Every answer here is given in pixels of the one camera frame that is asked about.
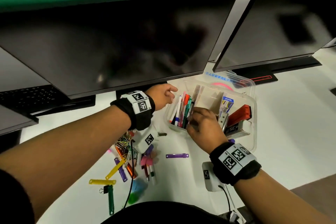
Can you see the small metal cap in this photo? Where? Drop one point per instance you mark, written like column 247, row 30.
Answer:
column 162, row 134

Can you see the person's right hand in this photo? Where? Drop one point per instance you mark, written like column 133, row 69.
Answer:
column 207, row 129

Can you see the black wristband with marker tags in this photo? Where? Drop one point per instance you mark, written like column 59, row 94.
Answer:
column 236, row 164
column 139, row 111

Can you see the pile of coloured paper clips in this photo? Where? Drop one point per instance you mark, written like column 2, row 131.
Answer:
column 122, row 142

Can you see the person's left forearm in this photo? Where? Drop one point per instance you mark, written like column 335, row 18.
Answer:
column 65, row 147

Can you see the red stapler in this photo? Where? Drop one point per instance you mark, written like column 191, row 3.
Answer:
column 240, row 115

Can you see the person's black shirt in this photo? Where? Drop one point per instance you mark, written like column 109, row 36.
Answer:
column 162, row 213

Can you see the person's right forearm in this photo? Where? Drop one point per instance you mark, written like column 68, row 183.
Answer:
column 275, row 200

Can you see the black box with white print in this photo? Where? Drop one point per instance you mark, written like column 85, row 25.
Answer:
column 237, row 129

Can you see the clear plastic storage box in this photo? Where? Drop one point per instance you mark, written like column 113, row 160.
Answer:
column 244, row 92

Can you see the black monitor with red-trimmed stand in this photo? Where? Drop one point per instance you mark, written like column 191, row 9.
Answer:
column 283, row 24

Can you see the blue and green soft ball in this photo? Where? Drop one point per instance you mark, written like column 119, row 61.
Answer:
column 137, row 191

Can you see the pink eraser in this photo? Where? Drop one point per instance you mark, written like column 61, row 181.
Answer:
column 148, row 159

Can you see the person's left fingers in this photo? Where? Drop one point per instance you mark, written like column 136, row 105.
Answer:
column 171, row 90

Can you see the black keyboard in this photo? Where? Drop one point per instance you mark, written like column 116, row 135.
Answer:
column 28, row 97

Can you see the large black monitor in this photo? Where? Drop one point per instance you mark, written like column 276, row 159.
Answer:
column 110, row 45

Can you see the pink tape roll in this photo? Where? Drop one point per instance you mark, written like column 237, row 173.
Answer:
column 221, row 84

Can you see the dark grey laptop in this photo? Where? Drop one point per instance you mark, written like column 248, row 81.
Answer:
column 15, row 120

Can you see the orange pen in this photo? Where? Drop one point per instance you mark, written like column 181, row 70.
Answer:
column 126, row 163

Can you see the beige cardboard divider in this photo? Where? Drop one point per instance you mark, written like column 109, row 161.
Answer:
column 207, row 97

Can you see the green key tag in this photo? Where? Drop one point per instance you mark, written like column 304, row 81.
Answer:
column 111, row 200

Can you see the blue and white staples box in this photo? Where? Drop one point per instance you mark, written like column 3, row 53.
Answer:
column 227, row 104

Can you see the person's right fingers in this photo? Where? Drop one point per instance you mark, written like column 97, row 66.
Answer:
column 195, row 118

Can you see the black binder clip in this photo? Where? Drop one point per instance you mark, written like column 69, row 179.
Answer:
column 104, row 189

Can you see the black monitor stand base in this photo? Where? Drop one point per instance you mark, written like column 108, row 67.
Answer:
column 65, row 104

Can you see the purple key tag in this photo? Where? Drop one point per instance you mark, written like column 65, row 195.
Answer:
column 177, row 155
column 120, row 171

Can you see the yellow key tag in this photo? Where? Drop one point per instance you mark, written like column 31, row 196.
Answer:
column 115, row 168
column 102, row 181

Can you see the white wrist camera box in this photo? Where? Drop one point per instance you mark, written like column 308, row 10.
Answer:
column 210, row 176
column 148, row 139

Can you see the person's left hand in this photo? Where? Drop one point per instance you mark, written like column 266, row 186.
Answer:
column 160, row 95

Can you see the white marker pens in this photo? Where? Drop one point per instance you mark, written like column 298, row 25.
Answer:
column 149, row 174

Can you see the bundle of coloured pens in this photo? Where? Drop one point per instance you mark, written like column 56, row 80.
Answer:
column 181, row 111

